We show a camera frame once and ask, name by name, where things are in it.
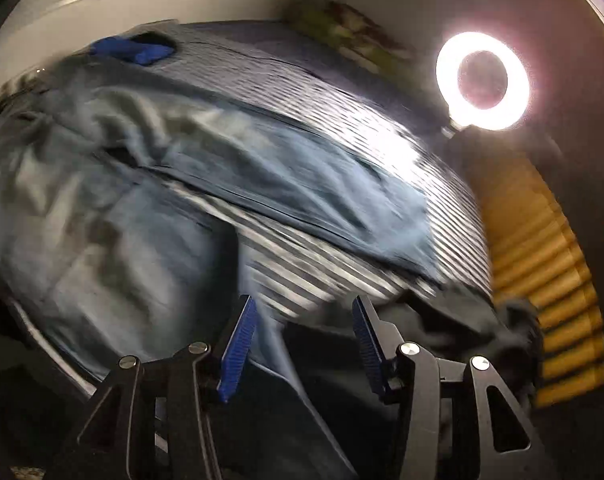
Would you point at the striped bed sheet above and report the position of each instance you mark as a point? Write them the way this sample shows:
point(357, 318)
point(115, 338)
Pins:
point(357, 125)

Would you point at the green brown patterned pillow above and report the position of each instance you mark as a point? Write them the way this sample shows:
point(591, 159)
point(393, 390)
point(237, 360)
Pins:
point(352, 30)

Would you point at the yellow wooden slatted rail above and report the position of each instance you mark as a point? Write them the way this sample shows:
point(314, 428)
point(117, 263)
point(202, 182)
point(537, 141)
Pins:
point(546, 260)

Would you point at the light blue pants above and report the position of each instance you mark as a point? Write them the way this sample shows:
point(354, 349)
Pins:
point(132, 210)

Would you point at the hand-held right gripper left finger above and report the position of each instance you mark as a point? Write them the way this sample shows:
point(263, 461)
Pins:
point(237, 350)

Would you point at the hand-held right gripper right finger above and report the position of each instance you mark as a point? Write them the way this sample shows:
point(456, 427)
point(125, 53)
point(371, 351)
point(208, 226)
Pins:
point(369, 350)

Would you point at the folded black garment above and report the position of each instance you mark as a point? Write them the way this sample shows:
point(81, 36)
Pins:
point(152, 37)

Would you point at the blue garment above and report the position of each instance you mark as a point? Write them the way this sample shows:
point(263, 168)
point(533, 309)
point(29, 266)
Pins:
point(132, 50)

